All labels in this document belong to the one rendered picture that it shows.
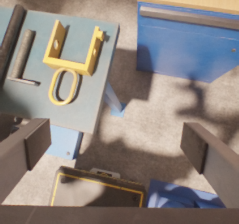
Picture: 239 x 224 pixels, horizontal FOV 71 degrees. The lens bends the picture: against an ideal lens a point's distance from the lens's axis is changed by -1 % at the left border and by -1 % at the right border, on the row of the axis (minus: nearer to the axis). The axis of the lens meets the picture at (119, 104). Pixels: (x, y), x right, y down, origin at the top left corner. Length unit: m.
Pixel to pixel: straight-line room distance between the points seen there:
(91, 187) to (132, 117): 0.70
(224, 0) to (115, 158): 1.37
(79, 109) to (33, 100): 0.17
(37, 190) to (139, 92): 1.35
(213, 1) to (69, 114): 0.77
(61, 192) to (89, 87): 1.04
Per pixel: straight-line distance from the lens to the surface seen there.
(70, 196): 1.47
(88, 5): 2.17
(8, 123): 0.85
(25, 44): 0.73
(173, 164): 1.69
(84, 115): 0.59
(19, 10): 0.81
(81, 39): 0.68
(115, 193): 1.39
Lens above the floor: 1.62
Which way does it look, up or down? 80 degrees down
